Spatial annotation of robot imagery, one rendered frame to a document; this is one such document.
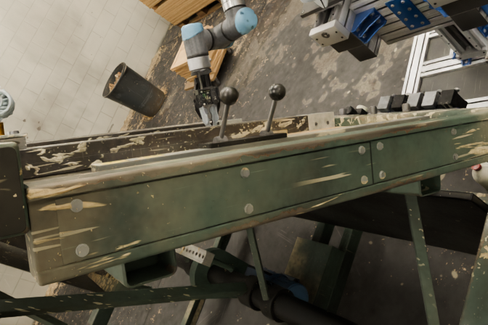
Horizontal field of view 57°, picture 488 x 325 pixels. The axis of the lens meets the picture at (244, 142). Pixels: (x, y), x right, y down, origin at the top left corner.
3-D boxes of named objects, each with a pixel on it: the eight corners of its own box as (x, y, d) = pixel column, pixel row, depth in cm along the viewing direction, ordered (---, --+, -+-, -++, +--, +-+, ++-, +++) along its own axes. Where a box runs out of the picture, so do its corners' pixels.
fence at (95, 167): (430, 129, 130) (429, 115, 130) (102, 188, 77) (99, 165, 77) (415, 130, 134) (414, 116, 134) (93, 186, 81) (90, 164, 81)
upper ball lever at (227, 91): (232, 149, 94) (244, 90, 87) (216, 151, 92) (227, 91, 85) (222, 140, 96) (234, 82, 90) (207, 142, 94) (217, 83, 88)
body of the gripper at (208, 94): (200, 107, 149) (192, 71, 147) (195, 107, 157) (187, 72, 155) (222, 103, 151) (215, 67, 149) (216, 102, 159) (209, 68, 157)
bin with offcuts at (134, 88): (173, 84, 584) (129, 56, 552) (157, 119, 567) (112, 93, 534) (155, 91, 625) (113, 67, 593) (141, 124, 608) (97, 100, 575)
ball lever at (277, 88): (277, 142, 100) (291, 86, 94) (263, 144, 98) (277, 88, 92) (267, 133, 103) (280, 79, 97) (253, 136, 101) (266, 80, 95)
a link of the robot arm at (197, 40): (208, 20, 151) (188, 22, 145) (216, 54, 152) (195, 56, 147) (194, 25, 156) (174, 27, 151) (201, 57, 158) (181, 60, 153)
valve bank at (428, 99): (499, 108, 152) (463, 70, 140) (489, 146, 148) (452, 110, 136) (379, 114, 193) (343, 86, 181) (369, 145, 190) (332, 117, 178)
